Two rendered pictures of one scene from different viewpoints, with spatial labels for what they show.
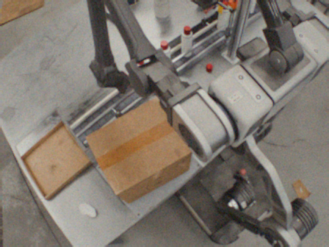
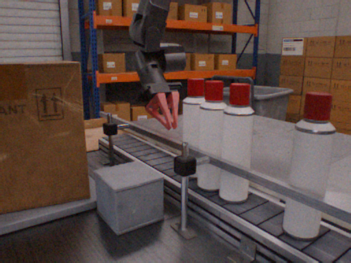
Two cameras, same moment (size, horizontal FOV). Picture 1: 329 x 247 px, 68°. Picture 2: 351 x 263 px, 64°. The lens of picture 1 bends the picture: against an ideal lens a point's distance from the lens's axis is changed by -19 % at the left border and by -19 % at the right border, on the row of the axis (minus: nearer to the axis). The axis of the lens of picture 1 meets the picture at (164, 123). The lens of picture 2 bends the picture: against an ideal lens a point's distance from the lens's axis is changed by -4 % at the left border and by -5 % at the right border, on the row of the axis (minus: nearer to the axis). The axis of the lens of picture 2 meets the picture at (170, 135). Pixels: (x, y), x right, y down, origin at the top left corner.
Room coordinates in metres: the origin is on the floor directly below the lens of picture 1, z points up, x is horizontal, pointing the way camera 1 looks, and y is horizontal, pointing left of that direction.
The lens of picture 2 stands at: (0.68, -0.51, 1.13)
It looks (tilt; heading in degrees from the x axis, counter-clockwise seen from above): 15 degrees down; 91
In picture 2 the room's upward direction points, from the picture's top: straight up
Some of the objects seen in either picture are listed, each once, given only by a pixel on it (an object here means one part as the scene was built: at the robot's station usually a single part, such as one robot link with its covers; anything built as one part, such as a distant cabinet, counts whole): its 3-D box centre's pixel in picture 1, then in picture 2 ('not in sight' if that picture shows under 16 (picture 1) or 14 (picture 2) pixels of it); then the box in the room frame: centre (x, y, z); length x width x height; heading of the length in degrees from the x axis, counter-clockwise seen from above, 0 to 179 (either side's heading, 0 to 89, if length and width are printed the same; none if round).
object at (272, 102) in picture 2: not in sight; (249, 120); (1.45, 2.47, 0.48); 0.89 x 0.63 x 0.96; 50
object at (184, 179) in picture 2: not in sight; (194, 185); (0.71, -0.05, 0.91); 0.07 x 0.03 x 0.16; 36
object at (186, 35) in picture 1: (186, 41); (309, 167); (0.86, -0.14, 0.98); 0.05 x 0.05 x 0.20
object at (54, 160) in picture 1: (53, 160); (95, 133); (0.38, 0.54, 0.85); 0.30 x 0.26 x 0.04; 126
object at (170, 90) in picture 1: (175, 95); not in sight; (0.33, -0.03, 1.45); 0.09 x 0.08 x 0.12; 121
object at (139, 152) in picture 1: (140, 155); (21, 124); (0.33, 0.10, 0.99); 0.30 x 0.24 x 0.27; 116
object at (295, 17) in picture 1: (295, 20); not in sight; (0.58, -0.46, 1.45); 0.09 x 0.08 x 0.12; 121
